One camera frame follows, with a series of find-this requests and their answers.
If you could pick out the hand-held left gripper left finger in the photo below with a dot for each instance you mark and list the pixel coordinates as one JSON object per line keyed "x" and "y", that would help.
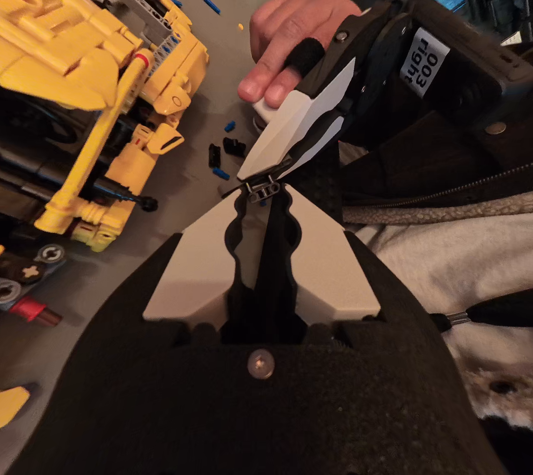
{"x": 187, "y": 275}

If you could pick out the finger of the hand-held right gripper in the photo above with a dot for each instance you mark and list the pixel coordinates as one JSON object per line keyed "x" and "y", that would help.
{"x": 320, "y": 139}
{"x": 283, "y": 133}

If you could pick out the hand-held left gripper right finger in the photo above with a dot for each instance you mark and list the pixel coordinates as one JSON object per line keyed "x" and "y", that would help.
{"x": 337, "y": 275}

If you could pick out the black brick connector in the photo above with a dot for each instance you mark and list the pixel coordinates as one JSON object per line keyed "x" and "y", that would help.
{"x": 264, "y": 188}

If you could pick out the yellow toy brick car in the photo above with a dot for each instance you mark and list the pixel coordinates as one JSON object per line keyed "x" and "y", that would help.
{"x": 62, "y": 46}

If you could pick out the grey desk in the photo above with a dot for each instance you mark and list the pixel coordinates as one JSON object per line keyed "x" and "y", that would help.
{"x": 195, "y": 79}

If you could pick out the person's right hand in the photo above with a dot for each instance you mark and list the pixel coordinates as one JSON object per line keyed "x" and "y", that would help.
{"x": 300, "y": 12}

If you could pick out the person's white shirt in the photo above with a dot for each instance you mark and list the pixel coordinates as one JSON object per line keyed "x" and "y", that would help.
{"x": 437, "y": 258}

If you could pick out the long blue brick pin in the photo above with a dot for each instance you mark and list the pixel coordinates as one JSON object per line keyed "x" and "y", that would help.
{"x": 212, "y": 5}

